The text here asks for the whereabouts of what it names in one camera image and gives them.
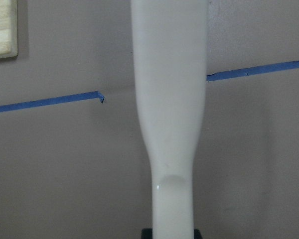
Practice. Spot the wooden cutting board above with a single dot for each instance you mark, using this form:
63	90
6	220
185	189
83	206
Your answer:
8	29

